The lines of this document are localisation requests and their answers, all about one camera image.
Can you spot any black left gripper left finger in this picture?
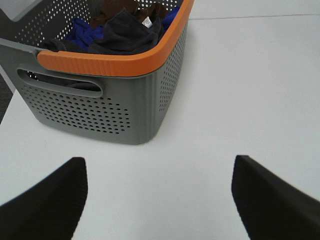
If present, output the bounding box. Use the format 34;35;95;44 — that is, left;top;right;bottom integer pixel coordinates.
0;157;88;240

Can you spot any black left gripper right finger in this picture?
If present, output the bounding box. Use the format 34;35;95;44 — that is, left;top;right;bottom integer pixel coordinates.
231;155;320;240

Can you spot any dark grey towel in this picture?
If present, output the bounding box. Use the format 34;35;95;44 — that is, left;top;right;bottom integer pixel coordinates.
36;38;101;92
88;8;165;56

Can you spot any blue towel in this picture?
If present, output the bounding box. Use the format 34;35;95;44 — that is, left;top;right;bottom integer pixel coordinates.
65;6;180;53

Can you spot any brown towel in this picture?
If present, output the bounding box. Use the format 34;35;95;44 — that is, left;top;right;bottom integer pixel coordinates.
89;0;168;29

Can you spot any grey basket with orange rim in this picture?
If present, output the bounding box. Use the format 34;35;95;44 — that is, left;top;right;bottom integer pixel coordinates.
0;0;193;145

